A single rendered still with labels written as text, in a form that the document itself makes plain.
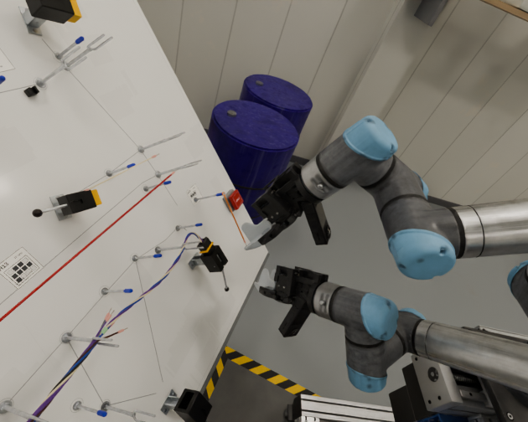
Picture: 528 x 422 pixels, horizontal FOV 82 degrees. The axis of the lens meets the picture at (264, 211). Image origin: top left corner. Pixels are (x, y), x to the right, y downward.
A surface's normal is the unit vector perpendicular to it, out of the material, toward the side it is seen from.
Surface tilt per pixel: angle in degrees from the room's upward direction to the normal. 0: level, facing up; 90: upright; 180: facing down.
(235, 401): 0
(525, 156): 90
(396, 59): 90
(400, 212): 56
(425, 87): 90
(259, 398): 0
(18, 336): 46
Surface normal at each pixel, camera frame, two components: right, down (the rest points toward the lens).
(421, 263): -0.06, 0.68
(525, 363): -0.74, -0.47
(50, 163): 0.85, -0.15
